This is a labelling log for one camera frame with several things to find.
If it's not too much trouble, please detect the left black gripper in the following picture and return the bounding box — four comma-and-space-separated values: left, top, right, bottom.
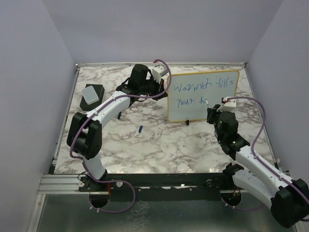
139, 75, 168, 101

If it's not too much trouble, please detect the yellow framed whiteboard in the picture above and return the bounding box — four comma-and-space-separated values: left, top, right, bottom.
167, 70, 240, 122

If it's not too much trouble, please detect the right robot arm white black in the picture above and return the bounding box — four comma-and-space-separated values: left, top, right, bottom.
207, 104, 309, 228

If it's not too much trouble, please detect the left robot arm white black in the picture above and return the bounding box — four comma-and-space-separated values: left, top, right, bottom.
67, 60, 171, 191

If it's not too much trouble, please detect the grey whiteboard eraser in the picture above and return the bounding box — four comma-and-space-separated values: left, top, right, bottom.
82, 86, 99, 105

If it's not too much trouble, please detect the black box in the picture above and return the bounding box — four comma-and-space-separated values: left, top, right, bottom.
80, 84, 105, 112

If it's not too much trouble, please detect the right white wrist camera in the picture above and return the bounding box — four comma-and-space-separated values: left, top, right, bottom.
217, 97, 237, 112

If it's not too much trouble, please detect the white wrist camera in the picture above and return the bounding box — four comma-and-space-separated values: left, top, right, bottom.
217, 97, 237, 112
152, 65, 168, 83

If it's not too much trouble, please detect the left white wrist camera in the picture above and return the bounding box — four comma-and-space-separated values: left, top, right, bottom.
152, 65, 168, 83

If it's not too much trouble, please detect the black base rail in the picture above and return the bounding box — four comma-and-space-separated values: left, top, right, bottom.
79, 173, 252, 202

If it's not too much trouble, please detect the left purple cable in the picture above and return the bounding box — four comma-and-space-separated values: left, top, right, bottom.
70, 58, 172, 214

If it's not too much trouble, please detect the aluminium extrusion rail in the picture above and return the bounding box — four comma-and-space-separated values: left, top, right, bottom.
37, 174, 84, 194

